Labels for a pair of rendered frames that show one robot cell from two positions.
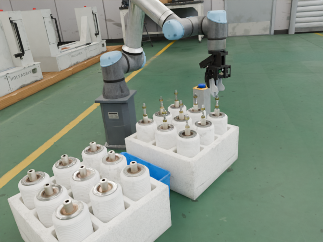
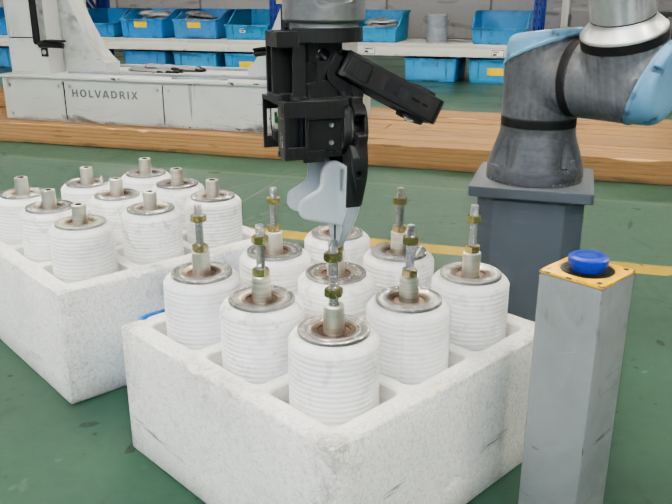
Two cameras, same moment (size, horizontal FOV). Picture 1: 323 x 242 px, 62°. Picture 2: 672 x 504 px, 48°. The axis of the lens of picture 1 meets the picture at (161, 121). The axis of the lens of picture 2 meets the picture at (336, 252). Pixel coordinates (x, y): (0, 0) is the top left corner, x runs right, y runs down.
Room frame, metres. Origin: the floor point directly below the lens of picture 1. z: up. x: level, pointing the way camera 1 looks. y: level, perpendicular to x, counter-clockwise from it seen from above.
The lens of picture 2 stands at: (1.20, -0.97, 0.58)
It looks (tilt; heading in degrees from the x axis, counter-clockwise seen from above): 19 degrees down; 93
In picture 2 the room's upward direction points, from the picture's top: straight up
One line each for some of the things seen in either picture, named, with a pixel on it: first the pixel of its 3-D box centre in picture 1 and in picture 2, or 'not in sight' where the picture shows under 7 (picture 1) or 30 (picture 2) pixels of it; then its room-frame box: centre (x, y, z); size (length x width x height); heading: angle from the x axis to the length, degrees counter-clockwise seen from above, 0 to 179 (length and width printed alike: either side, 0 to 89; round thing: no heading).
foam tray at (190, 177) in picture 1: (183, 149); (336, 389); (1.15, -0.09, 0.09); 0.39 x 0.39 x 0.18; 48
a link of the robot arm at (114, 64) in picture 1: (113, 65); (546, 71); (1.46, 0.23, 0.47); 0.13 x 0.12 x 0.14; 135
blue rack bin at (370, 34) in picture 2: not in sight; (378, 25); (1.18, 4.72, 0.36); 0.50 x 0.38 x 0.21; 78
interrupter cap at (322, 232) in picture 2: (145, 122); (337, 233); (1.14, 0.07, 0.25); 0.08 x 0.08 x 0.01
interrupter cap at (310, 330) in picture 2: (217, 114); (333, 330); (1.16, -0.26, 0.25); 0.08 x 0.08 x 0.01
